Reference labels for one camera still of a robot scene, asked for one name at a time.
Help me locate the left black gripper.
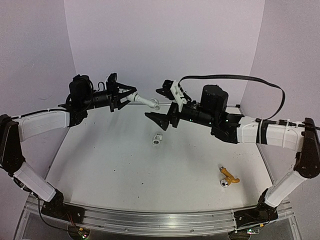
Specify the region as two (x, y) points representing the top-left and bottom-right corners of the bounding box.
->
(80, 78), (137, 110)

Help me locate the white elbow fitting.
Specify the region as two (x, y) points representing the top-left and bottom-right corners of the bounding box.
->
(152, 132), (163, 146)
(126, 92), (139, 102)

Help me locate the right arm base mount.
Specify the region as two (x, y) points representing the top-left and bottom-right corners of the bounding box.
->
(233, 192), (279, 229)

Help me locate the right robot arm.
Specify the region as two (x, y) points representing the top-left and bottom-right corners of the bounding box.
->
(145, 85), (320, 208)

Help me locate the black right camera cable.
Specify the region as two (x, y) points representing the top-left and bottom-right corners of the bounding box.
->
(178, 74), (286, 121)

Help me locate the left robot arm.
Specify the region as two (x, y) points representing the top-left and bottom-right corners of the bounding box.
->
(0, 73), (137, 219)

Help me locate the gold brass faucet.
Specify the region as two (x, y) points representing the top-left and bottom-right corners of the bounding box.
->
(219, 166), (240, 188)

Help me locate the left small circuit board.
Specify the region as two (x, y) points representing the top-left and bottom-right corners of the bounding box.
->
(75, 226), (91, 240)

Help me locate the right small circuit board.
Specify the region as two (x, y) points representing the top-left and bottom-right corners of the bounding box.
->
(246, 226), (261, 235)

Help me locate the white plastic faucet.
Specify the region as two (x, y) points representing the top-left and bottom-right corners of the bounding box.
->
(134, 94), (161, 111)

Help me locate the aluminium front rail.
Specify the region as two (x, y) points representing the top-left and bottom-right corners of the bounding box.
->
(72, 203), (236, 237)

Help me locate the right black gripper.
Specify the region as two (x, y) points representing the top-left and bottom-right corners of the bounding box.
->
(143, 100), (216, 130)

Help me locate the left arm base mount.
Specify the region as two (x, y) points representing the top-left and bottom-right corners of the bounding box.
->
(40, 189), (85, 224)

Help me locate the small circuit board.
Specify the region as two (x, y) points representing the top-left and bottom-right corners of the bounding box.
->
(75, 226), (91, 240)
(246, 226), (261, 235)

